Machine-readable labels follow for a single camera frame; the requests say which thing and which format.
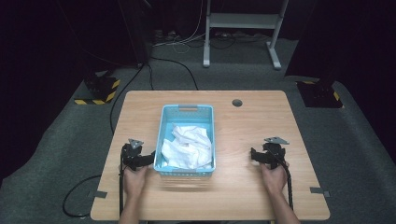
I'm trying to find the white metal stand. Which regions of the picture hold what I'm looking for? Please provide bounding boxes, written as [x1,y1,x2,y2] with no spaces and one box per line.
[202,0,290,71]

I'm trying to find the white floor cables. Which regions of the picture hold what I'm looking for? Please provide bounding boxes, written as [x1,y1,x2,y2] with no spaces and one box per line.
[152,0,207,54]

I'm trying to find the person's left hand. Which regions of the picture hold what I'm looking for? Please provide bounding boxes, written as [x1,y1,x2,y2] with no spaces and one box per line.
[122,165,149,198]

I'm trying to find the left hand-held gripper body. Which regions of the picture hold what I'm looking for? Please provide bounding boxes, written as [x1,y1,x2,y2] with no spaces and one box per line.
[120,138,145,172]

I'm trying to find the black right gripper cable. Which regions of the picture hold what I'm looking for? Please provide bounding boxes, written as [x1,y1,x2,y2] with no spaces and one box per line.
[279,154,294,211]

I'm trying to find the white cloth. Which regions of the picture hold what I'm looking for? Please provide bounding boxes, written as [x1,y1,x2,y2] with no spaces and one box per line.
[161,123,214,171]

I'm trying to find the blue plastic basket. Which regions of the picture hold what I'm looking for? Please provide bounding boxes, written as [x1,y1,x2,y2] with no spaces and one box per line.
[152,104,217,178]

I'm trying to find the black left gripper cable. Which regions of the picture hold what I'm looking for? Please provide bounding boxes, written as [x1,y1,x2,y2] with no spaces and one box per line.
[119,151,126,218]

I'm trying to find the person's right hand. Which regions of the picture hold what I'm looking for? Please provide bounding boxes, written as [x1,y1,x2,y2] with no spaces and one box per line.
[260,161,290,196]

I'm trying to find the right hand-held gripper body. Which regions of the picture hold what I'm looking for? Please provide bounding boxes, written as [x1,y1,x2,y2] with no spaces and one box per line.
[262,136,290,171]

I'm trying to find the black yellow striped stand base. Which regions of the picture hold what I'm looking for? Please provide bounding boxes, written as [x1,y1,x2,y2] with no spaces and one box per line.
[73,74,121,106]

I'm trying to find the black looped floor cable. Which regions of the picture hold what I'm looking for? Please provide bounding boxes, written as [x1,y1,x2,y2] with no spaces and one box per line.
[62,174,103,218]

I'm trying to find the grey tape piece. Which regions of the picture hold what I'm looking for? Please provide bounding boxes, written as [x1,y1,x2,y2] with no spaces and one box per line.
[309,186,332,199]
[87,189,108,200]

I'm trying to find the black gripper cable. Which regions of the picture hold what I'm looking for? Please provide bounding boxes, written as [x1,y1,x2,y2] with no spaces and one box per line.
[119,151,126,218]
[279,154,294,211]

